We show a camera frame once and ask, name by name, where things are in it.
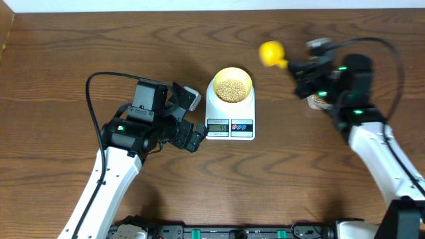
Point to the white digital kitchen scale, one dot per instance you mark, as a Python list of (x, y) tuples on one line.
[(230, 121)]

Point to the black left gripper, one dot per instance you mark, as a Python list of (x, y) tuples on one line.
[(180, 139)]

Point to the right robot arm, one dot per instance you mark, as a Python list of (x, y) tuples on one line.
[(366, 131)]

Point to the clear plastic container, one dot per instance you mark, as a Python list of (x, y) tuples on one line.
[(323, 107)]

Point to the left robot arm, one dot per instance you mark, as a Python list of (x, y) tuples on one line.
[(124, 146)]

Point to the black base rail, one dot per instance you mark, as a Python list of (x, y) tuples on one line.
[(139, 227)]

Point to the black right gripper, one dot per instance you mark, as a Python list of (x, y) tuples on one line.
[(304, 79)]

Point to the soybeans pile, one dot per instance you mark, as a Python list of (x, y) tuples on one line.
[(317, 100)]

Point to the yellow plastic bowl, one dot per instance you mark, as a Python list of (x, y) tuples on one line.
[(234, 73)]

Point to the yellow measuring scoop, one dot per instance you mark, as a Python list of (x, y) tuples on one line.
[(272, 53)]

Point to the soybeans in bowl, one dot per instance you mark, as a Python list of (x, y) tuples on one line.
[(231, 90)]

